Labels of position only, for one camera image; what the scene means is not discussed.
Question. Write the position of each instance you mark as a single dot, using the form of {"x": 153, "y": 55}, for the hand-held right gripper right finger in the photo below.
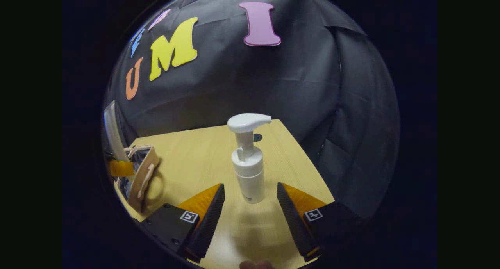
{"x": 295, "y": 222}

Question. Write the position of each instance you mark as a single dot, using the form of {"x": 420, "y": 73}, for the pink suitcase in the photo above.
{"x": 142, "y": 179}

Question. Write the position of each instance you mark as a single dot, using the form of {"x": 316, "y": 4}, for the white pump bottle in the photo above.
{"x": 250, "y": 175}

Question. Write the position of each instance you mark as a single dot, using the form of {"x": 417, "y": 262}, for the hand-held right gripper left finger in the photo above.
{"x": 211, "y": 222}

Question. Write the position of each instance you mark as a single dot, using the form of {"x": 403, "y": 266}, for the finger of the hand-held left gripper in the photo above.
{"x": 122, "y": 168}

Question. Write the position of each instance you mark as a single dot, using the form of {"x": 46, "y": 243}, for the black backdrop cloth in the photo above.
{"x": 273, "y": 85}

